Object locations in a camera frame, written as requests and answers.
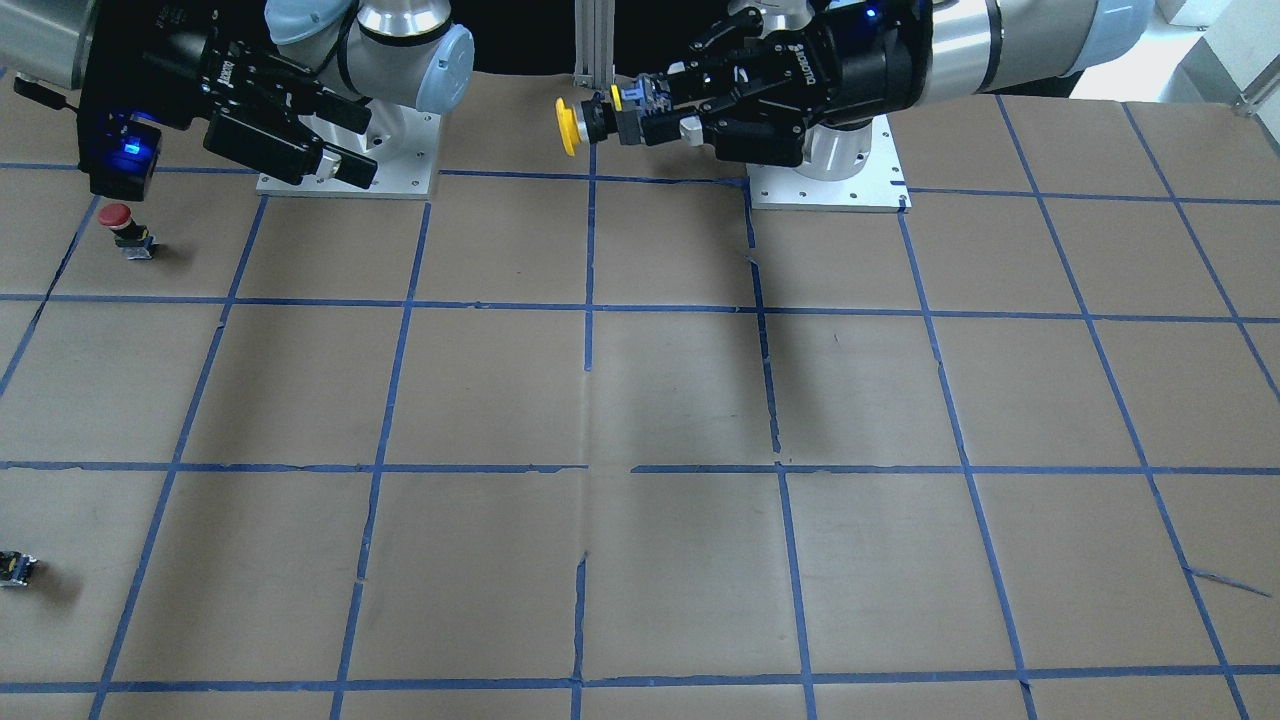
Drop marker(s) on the yellow push button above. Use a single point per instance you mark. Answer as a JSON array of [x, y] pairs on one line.
[[639, 113]]

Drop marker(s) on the red push button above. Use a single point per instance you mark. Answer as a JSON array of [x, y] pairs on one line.
[[133, 239]]

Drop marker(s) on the small black contact block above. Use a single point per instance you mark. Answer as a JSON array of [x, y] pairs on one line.
[[17, 568]]

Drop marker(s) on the aluminium frame post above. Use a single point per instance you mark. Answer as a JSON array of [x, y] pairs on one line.
[[594, 23]]

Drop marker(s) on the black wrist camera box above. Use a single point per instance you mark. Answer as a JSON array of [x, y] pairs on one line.
[[118, 154]]

